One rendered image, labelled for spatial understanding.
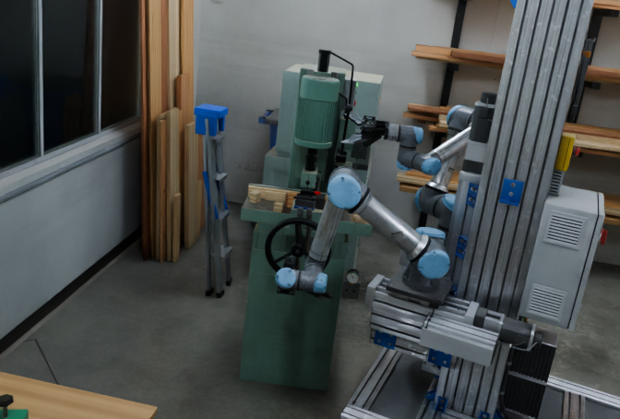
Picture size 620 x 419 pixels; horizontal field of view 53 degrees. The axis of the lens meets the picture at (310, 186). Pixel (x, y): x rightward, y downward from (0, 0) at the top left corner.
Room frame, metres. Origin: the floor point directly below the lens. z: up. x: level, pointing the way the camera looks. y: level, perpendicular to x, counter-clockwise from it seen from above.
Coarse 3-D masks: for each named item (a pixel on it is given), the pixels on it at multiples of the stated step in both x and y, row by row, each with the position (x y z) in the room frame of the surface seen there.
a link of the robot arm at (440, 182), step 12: (456, 108) 2.89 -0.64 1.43; (468, 108) 2.86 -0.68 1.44; (456, 120) 2.85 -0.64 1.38; (468, 120) 2.81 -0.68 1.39; (456, 132) 2.83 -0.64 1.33; (456, 156) 2.82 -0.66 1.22; (444, 168) 2.81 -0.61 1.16; (432, 180) 2.82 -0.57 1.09; (444, 180) 2.80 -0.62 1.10; (420, 192) 2.83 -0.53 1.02; (432, 192) 2.78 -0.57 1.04; (444, 192) 2.78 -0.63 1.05; (420, 204) 2.80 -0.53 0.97; (432, 204) 2.74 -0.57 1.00
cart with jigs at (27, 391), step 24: (0, 384) 1.70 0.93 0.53; (24, 384) 1.72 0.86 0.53; (48, 384) 1.73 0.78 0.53; (0, 408) 1.59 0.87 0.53; (24, 408) 1.61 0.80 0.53; (48, 408) 1.62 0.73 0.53; (72, 408) 1.63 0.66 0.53; (96, 408) 1.65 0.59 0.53; (120, 408) 1.66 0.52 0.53; (144, 408) 1.67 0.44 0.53
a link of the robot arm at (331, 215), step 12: (336, 168) 2.21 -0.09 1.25; (324, 216) 2.23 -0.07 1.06; (336, 216) 2.22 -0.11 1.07; (324, 228) 2.22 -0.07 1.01; (336, 228) 2.23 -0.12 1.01; (324, 240) 2.22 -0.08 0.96; (312, 252) 2.23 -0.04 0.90; (324, 252) 2.22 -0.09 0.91; (312, 264) 2.21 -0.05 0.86; (324, 264) 2.23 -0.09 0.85
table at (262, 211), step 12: (252, 204) 2.70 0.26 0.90; (264, 204) 2.72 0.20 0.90; (252, 216) 2.64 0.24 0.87; (264, 216) 2.64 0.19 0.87; (276, 216) 2.64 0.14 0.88; (288, 216) 2.63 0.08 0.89; (348, 216) 2.70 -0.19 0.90; (288, 228) 2.54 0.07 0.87; (348, 228) 2.63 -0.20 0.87; (360, 228) 2.63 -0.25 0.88
